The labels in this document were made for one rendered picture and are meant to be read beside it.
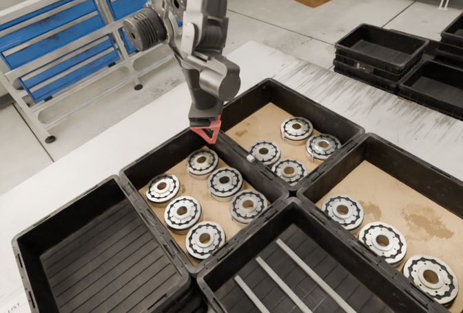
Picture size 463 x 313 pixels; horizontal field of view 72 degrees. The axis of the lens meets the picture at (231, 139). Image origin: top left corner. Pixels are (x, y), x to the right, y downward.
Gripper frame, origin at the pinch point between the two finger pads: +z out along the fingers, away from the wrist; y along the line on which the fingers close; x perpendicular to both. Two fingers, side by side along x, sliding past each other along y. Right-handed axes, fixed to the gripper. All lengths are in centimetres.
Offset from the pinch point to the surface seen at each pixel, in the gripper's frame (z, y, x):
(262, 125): 23.4, 26.5, -9.2
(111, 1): 29, 173, 106
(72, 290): 24, -30, 36
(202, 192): 23.8, -1.0, 7.4
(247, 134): 23.4, 22.7, -4.4
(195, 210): 21.0, -8.8, 7.7
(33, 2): 11, 137, 138
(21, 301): 37, -29, 60
